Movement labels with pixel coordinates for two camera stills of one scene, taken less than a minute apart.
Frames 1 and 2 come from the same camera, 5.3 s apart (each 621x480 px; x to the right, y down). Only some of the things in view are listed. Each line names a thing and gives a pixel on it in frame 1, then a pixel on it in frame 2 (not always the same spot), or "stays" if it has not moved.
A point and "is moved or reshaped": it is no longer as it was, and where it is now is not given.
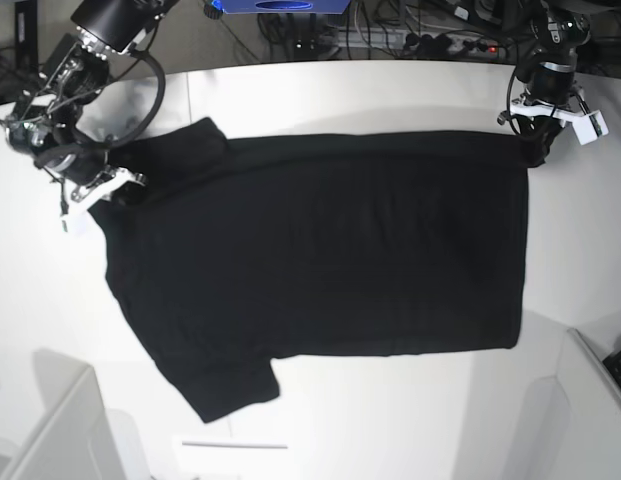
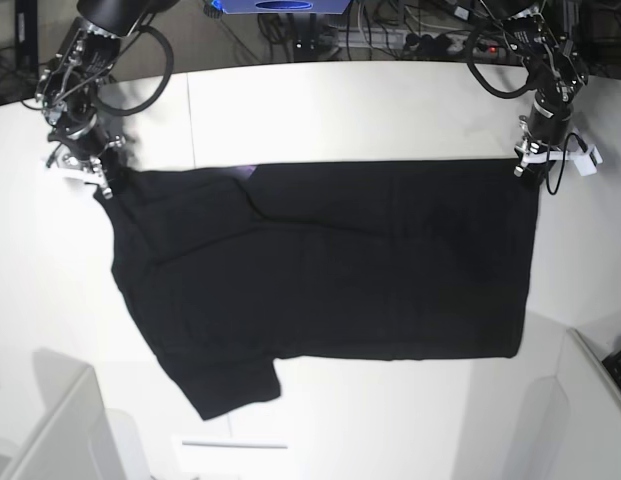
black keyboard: [618, 366] stays
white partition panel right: [577, 422] stays
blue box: [285, 7] stays
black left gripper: [538, 134] → [527, 147]
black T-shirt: [237, 250] is moved or reshaped
